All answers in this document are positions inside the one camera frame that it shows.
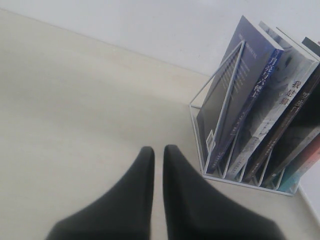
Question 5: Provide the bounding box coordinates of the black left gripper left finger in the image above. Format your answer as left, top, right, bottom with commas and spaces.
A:
47, 146, 155, 240

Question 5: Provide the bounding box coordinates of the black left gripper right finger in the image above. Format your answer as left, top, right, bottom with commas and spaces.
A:
163, 144, 285, 240

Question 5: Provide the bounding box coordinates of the blue moon cover book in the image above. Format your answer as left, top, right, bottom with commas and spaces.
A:
196, 16, 284, 174

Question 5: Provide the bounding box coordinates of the pink teal spine book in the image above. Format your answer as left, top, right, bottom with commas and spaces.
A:
278, 134, 320, 192

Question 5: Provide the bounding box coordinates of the black brown spine book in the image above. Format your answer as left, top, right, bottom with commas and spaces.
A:
242, 37, 320, 186

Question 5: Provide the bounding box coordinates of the white grey spine book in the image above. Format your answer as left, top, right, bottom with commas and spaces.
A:
226, 21, 320, 179

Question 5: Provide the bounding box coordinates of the white wire book rack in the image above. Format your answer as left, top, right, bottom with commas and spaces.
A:
188, 40, 299, 197

